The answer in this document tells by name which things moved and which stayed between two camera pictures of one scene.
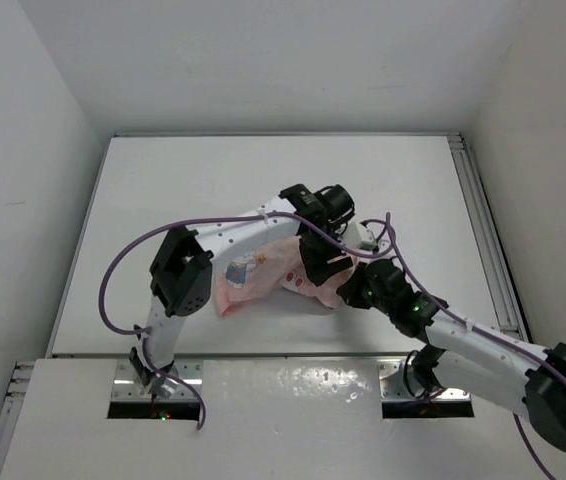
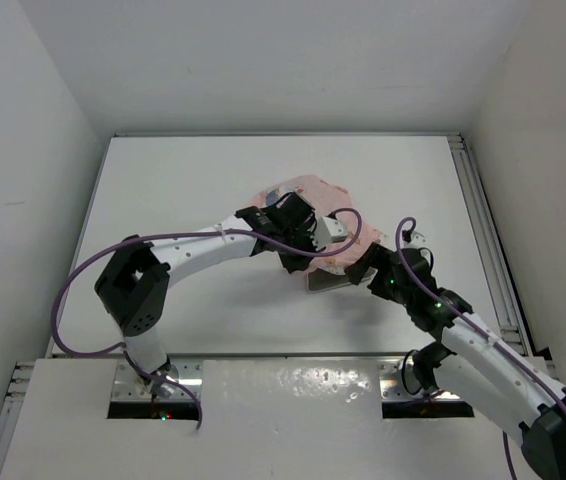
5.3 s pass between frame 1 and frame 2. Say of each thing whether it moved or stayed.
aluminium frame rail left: stayed
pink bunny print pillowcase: moved
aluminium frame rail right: stayed
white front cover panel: stayed
